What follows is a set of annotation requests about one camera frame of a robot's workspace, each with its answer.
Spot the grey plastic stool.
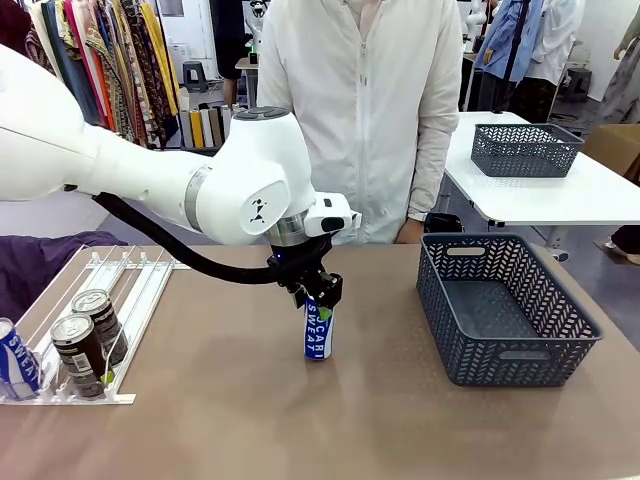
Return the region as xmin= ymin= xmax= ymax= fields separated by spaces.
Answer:
xmin=181 ymin=60 xmax=210 ymax=94

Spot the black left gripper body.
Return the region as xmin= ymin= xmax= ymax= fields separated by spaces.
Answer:
xmin=269 ymin=237 xmax=345 ymax=307

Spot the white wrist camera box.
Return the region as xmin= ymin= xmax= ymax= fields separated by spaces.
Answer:
xmin=303 ymin=192 xmax=362 ymax=239

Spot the black stand pole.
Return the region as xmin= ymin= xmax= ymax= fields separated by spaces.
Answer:
xmin=492 ymin=0 xmax=532 ymax=115

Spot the person in black clothes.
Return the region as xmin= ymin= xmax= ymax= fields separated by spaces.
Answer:
xmin=209 ymin=0 xmax=253 ymax=107

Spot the seated person's shoe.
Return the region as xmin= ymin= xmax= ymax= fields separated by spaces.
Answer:
xmin=603 ymin=224 xmax=640 ymax=265

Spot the blue Pocari Sweat can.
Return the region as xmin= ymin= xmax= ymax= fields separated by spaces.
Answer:
xmin=303 ymin=297 xmax=335 ymax=362
xmin=0 ymin=317 xmax=41 ymax=401

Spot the white side table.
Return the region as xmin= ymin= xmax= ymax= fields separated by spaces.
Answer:
xmin=442 ymin=110 xmax=640 ymax=251

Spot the large grey plastic basket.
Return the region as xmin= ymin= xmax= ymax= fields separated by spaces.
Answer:
xmin=415 ymin=232 xmax=605 ymax=389

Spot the person's left hand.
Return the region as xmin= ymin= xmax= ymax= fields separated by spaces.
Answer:
xmin=396 ymin=215 xmax=427 ymax=246

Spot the mannequin in blue shirt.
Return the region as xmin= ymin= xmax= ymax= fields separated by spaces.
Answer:
xmin=473 ymin=0 xmax=532 ymax=114

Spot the person in white jacket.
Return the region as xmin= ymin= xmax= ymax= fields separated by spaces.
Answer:
xmin=254 ymin=0 xmax=464 ymax=246

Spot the purple cloth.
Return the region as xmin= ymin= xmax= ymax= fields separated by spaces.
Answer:
xmin=0 ymin=230 xmax=129 ymax=326

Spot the dark plastic stool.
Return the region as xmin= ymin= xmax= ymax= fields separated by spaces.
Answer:
xmin=566 ymin=68 xmax=594 ymax=104

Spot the small grey plastic basket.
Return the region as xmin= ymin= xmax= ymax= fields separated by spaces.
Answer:
xmin=469 ymin=123 xmax=586 ymax=180

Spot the cardboard box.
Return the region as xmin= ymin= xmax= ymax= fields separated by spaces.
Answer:
xmin=582 ymin=123 xmax=640 ymax=182

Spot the white can dispenser rack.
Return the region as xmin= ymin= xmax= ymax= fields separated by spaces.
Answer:
xmin=0 ymin=244 xmax=194 ymax=406

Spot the rack of colourful garments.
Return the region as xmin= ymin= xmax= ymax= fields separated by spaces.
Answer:
xmin=24 ymin=0 xmax=181 ymax=150

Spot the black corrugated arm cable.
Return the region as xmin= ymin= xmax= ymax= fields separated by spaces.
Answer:
xmin=92 ymin=192 xmax=334 ymax=287

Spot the black chair behind table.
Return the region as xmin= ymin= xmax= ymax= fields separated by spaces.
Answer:
xmin=423 ymin=212 xmax=464 ymax=236

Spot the dark bin with boards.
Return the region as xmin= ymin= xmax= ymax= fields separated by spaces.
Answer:
xmin=178 ymin=103 xmax=235 ymax=150

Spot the black Pepsi can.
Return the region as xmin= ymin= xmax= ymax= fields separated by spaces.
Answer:
xmin=71 ymin=288 xmax=130 ymax=369
xmin=49 ymin=313 xmax=114 ymax=400

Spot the mannequin in white shirt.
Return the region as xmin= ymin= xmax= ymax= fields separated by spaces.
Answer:
xmin=514 ymin=0 xmax=585 ymax=124

